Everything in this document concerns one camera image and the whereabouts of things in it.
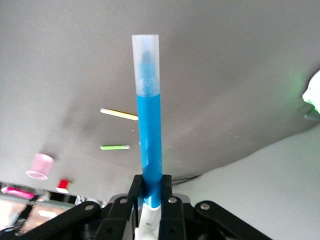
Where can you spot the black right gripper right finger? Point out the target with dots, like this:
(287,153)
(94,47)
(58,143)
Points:
(172,215)

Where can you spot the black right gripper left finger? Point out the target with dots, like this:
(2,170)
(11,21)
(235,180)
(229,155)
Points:
(120,212)

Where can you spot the blue marker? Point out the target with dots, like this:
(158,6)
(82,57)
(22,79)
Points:
(150,130)

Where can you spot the pink marker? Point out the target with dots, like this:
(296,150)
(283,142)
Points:
(17,192)

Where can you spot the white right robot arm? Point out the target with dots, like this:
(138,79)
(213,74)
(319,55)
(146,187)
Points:
(312,95)

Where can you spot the rubik's cube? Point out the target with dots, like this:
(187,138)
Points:
(63,184)

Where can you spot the green marker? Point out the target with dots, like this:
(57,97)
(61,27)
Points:
(115,147)

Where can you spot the pink cup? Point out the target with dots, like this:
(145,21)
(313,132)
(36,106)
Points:
(41,165)

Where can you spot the yellow marker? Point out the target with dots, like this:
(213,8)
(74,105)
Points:
(117,114)

